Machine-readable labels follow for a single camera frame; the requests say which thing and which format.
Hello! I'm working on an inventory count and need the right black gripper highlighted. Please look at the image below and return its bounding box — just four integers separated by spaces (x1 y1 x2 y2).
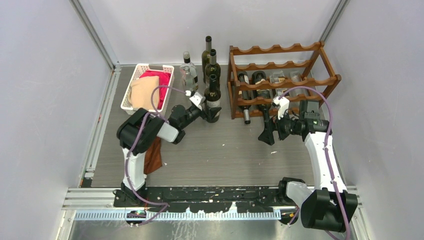
258 106 302 145

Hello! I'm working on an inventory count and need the dark wine bottle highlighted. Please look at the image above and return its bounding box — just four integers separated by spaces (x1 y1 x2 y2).
204 74 221 108
201 35 212 76
252 70 271 129
205 48 221 82

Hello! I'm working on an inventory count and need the brown bottle gold cap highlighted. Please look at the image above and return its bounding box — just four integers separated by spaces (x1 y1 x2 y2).
237 71 251 125

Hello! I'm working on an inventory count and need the brown wooden wine rack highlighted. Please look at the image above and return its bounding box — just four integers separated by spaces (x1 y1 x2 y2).
227 41 342 119

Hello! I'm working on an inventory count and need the dark wine bottle front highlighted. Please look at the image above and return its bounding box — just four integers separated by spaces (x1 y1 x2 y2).
252 70 271 129

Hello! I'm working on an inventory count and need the clear square liquor bottle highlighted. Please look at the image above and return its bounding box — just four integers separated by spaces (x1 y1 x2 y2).
268 70 292 99

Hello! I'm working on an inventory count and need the clear glass wine bottle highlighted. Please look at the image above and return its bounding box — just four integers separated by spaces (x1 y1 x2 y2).
288 71 311 100

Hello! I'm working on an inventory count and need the tall slim clear bottle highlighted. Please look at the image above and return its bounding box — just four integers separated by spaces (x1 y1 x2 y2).
182 66 198 97

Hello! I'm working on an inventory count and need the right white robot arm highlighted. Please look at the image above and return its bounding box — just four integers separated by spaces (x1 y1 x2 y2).
258 97 358 234

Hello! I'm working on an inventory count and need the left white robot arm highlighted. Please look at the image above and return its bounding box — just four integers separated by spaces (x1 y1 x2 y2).
116 104 222 207

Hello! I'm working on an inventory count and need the clear bottle black cap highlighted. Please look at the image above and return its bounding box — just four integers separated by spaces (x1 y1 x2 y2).
179 51 199 91

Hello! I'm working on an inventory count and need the dark wine bottle back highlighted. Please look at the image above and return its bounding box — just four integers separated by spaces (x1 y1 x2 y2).
201 35 212 76

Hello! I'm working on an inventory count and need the pink red cloth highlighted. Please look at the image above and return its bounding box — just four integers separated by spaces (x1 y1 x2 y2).
139 70 172 110

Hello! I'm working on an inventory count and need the beige folded cloth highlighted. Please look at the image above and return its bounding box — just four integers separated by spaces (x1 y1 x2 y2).
128 76 160 110

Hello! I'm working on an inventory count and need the brown cloth on table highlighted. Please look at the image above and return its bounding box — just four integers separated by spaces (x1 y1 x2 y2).
143 137 163 175

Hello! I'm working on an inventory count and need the white plastic basket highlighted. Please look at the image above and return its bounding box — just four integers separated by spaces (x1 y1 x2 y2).
120 63 175 115

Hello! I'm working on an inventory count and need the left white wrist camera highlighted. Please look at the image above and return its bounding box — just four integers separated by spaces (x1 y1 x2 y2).
189 91 206 111

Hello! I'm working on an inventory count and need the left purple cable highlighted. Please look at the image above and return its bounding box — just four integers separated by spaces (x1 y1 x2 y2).
123 85 193 227

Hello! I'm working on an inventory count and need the purple cable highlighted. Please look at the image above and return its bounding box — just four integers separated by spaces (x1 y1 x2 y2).
278 86 351 240
123 85 193 227

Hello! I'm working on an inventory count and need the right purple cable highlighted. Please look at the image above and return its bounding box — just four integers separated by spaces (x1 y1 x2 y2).
278 86 351 240

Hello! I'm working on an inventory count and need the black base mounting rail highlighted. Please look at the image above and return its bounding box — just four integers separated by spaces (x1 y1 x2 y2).
113 185 301 214

